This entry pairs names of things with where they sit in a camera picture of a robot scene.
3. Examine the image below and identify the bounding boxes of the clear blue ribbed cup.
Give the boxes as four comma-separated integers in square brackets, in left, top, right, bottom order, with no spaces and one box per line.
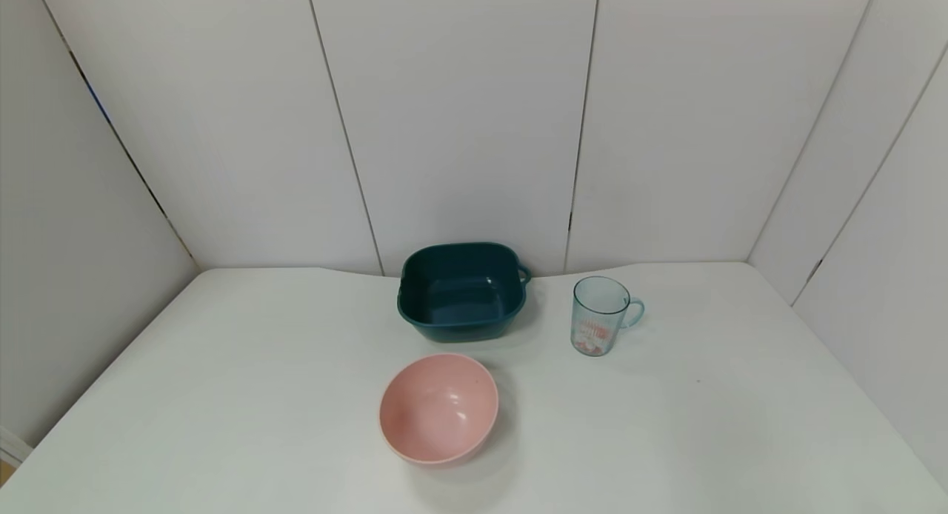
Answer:
[570,276,645,358]

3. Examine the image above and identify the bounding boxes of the red white candy pieces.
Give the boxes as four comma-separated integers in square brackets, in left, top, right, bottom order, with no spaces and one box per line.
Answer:
[574,318,615,356]

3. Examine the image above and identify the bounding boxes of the pink round bowl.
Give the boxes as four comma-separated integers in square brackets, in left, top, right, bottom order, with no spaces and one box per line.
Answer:
[378,353,500,467]

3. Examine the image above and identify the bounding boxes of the dark teal square basin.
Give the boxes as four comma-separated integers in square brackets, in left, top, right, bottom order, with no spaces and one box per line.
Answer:
[397,241,533,344]

